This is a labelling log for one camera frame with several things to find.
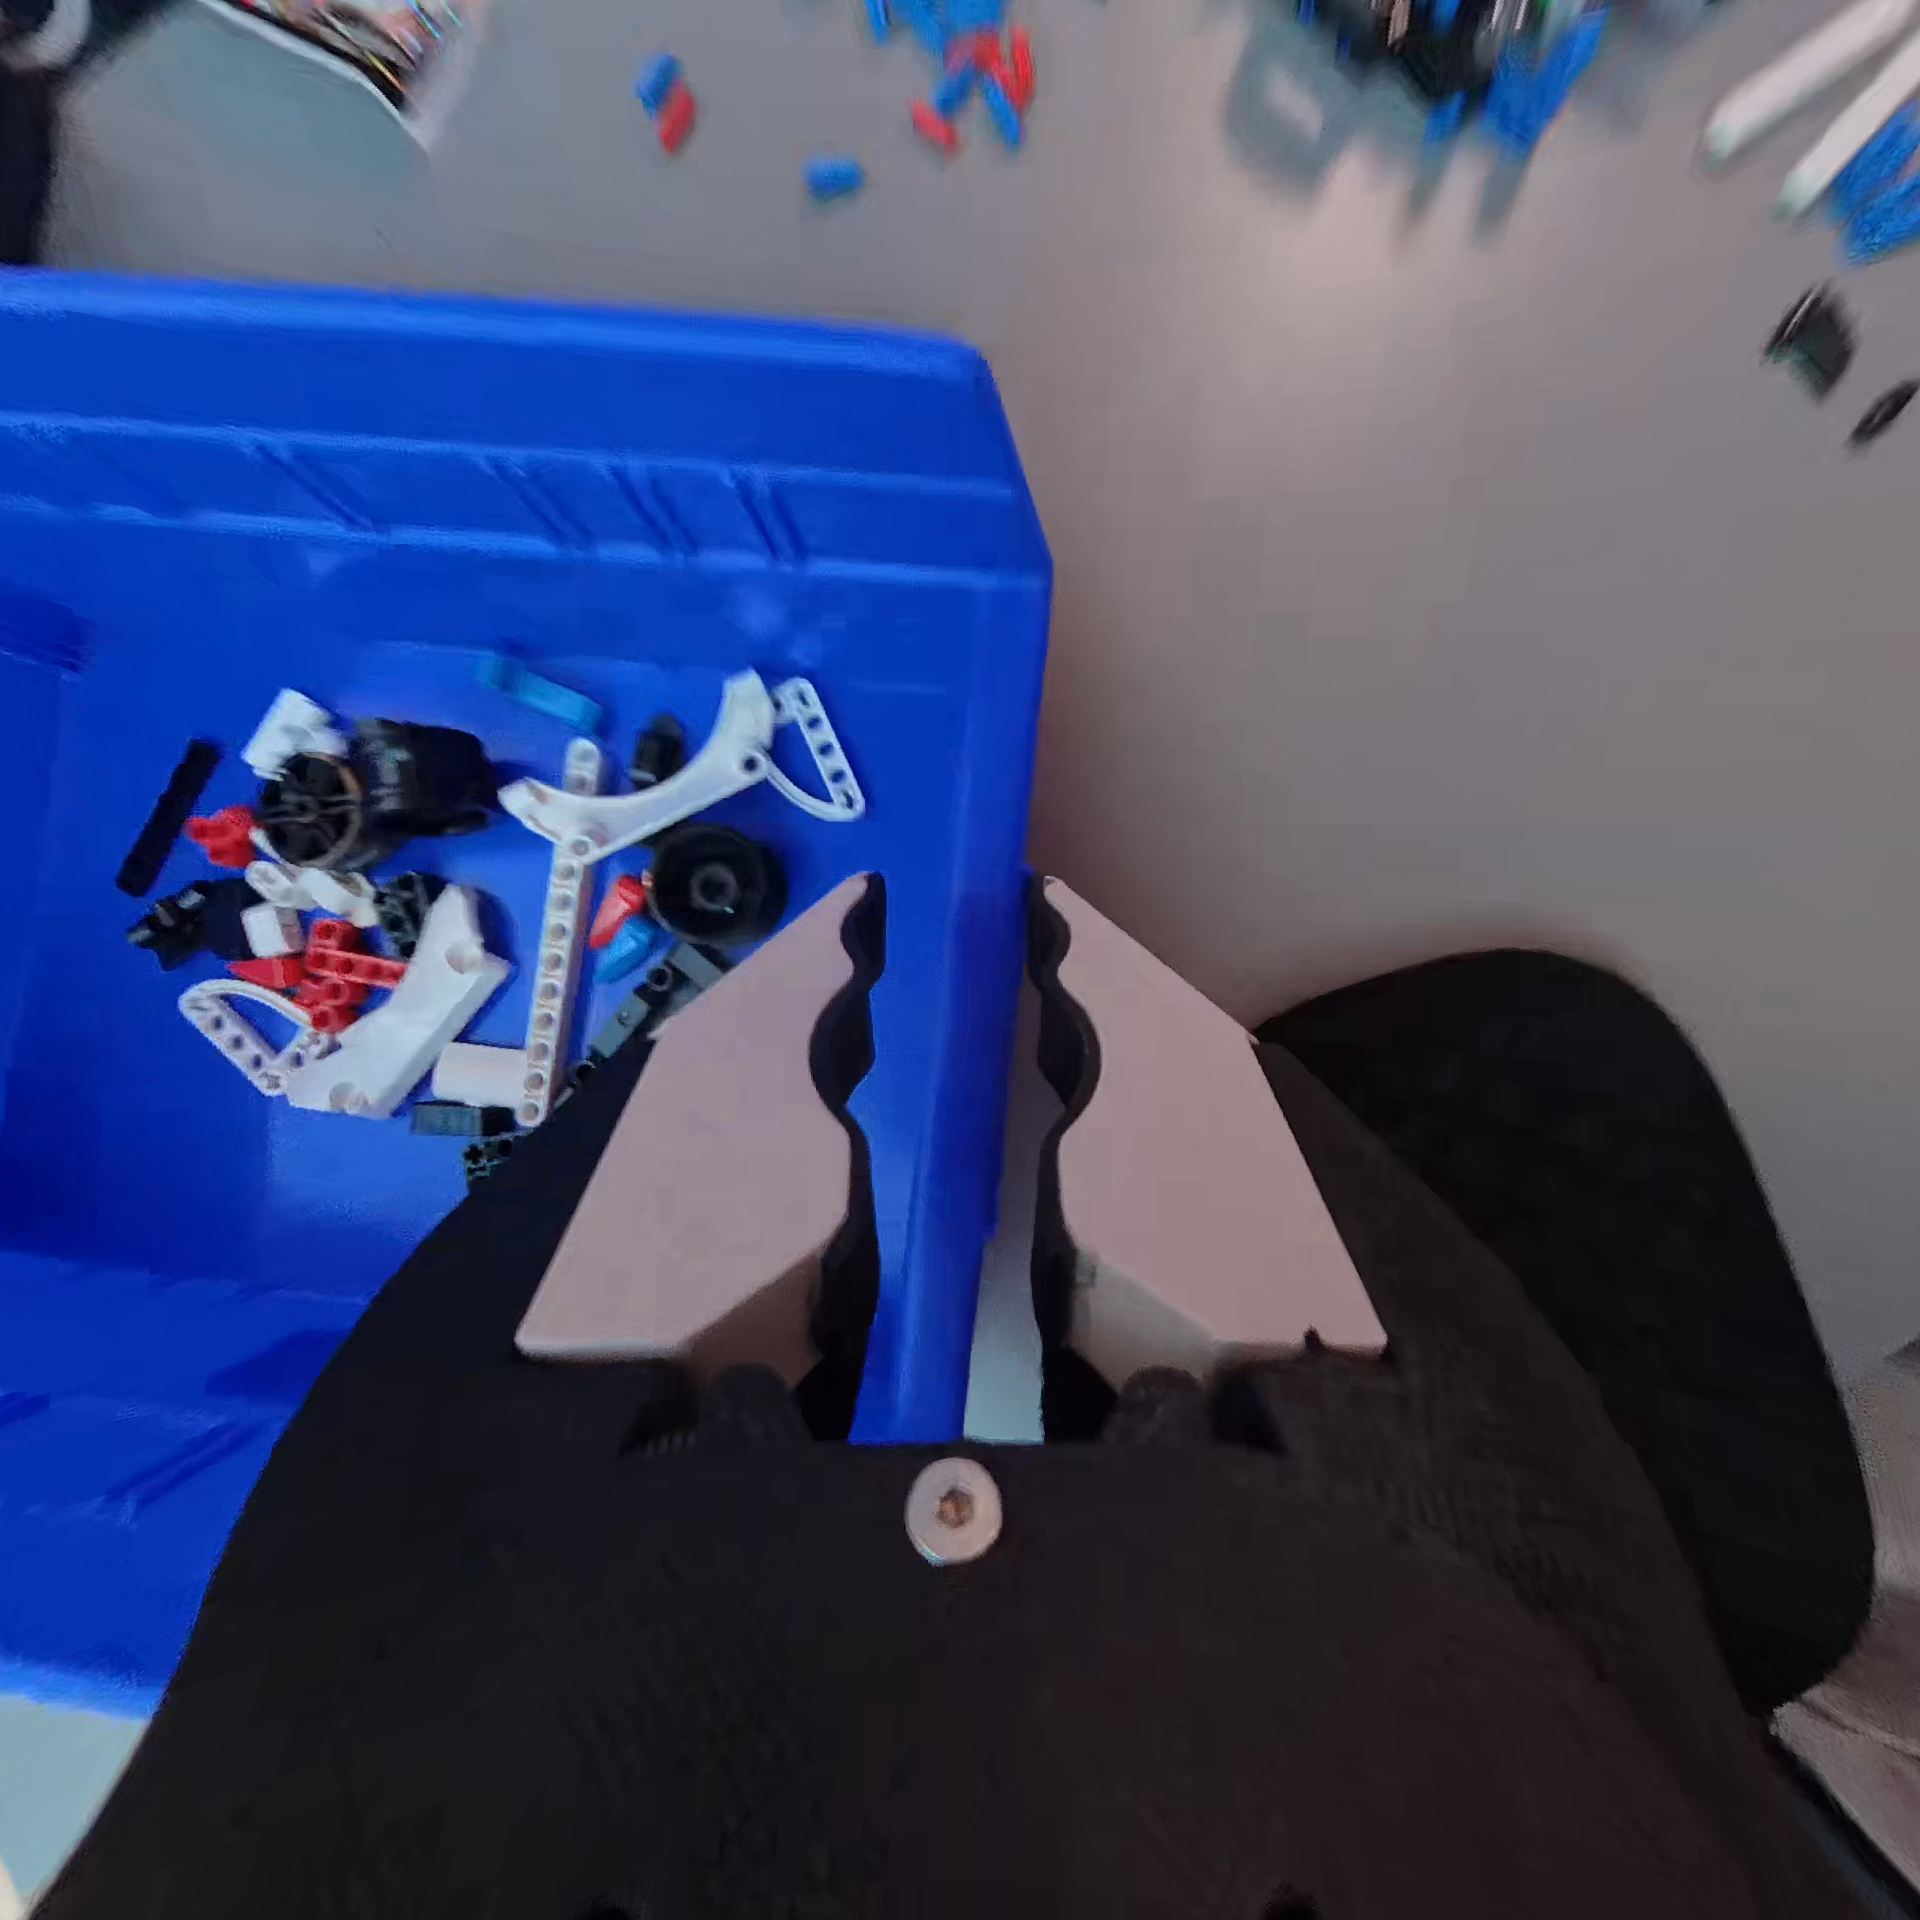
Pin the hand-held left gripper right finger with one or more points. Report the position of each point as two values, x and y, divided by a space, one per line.
1198 1170

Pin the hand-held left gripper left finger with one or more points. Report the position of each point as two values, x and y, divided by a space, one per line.
704 1170

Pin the blue plastic bin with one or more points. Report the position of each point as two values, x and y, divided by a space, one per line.
452 494

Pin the grey desk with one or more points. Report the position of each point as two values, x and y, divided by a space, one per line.
1349 600

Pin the pile of toy bricks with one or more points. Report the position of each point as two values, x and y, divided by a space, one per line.
570 811

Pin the black chair seat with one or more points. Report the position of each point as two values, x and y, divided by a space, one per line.
1725 1276

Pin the scattered small toy pins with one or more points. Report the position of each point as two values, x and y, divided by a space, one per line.
973 73

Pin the toy brick race car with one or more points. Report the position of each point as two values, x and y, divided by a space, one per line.
1439 53

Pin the shiny sticker sheet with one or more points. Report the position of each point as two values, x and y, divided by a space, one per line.
360 47

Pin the white toy beam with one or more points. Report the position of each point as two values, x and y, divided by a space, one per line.
1799 73
1853 144

